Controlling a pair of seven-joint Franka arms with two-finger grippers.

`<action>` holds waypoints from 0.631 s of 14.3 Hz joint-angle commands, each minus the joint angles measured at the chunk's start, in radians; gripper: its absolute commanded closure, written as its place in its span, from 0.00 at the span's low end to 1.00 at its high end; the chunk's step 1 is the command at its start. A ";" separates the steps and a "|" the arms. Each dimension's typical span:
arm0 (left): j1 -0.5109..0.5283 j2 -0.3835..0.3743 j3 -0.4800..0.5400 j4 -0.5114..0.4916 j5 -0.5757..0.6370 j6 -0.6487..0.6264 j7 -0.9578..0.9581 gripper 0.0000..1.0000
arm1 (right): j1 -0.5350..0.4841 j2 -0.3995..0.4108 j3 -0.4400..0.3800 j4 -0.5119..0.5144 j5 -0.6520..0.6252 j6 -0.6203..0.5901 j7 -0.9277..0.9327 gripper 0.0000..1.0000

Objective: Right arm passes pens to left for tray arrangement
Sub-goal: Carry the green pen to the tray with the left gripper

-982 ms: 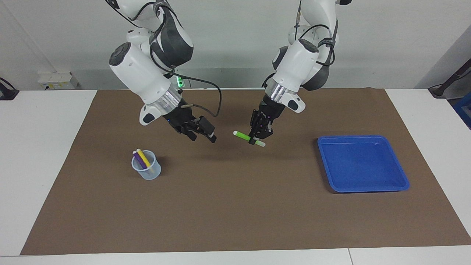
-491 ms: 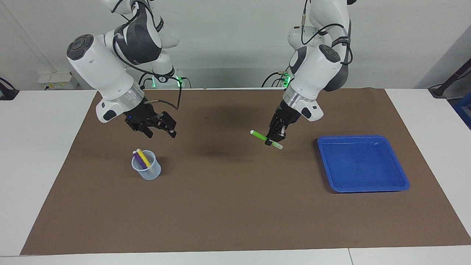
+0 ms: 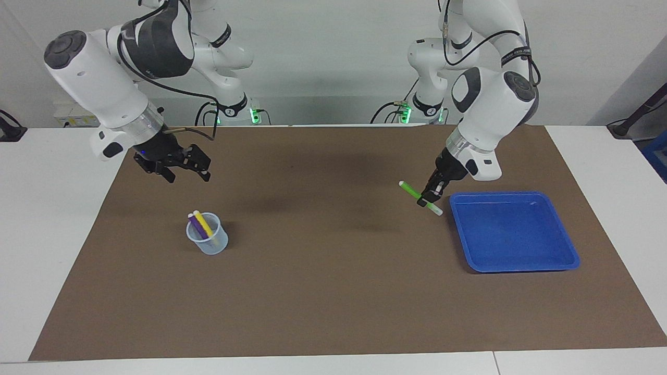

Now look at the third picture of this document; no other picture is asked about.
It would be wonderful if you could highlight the white power strip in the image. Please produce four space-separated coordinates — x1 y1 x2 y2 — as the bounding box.
52 101 101 128

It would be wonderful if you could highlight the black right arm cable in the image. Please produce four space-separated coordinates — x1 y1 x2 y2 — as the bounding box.
117 0 219 141

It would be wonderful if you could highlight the blue plastic tray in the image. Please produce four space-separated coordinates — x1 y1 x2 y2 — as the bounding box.
449 191 580 273

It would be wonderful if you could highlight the black table clamp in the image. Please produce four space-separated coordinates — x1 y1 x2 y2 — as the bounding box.
0 109 28 142

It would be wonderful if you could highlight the clear plastic cup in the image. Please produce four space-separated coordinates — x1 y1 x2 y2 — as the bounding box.
186 212 229 256

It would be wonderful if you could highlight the blue box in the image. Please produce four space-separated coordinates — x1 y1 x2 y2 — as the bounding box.
641 130 667 183

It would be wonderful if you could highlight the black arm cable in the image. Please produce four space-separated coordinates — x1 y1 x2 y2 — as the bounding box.
440 0 542 86
117 0 219 141

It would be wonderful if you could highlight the green pen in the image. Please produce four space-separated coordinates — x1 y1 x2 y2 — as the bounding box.
399 181 443 216

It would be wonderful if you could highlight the yellow pen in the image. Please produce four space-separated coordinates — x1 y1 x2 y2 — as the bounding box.
193 210 214 240

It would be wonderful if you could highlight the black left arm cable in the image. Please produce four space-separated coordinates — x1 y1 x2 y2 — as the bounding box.
440 0 542 86

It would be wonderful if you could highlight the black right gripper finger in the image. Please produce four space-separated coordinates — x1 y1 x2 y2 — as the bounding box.
182 144 212 182
133 156 177 184

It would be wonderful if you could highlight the brown table mat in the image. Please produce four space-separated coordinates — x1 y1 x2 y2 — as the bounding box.
29 124 667 361

